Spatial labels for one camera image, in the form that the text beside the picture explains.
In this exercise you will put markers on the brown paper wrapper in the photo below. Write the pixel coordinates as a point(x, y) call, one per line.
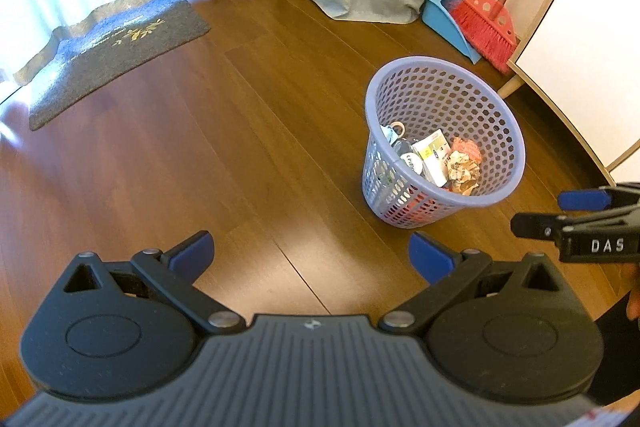
point(463, 173)

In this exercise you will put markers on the orange knitted yarn ball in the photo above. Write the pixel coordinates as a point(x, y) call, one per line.
point(467, 147)

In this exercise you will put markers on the white paper tube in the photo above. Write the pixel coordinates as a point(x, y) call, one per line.
point(398, 127)

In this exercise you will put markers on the white green medicine box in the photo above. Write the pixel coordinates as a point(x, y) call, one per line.
point(434, 150)

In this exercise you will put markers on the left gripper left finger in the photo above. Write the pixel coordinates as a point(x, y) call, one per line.
point(171, 276)

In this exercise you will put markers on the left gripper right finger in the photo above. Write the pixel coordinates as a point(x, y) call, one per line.
point(452, 278)

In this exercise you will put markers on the clear plastic water bottle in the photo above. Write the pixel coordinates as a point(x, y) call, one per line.
point(404, 150)

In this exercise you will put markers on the wooden framed white board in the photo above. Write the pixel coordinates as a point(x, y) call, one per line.
point(582, 58)

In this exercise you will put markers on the grey door mat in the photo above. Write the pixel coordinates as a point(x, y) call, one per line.
point(116, 45)

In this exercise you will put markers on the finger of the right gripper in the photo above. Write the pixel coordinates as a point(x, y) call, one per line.
point(547, 226)
point(598, 199)

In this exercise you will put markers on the red broom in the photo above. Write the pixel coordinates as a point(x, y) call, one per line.
point(487, 26)

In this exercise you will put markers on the lavender plastic waste basket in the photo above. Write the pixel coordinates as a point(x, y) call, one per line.
point(427, 94)

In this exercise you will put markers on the blue dustpan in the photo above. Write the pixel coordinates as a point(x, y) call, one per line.
point(436, 15)

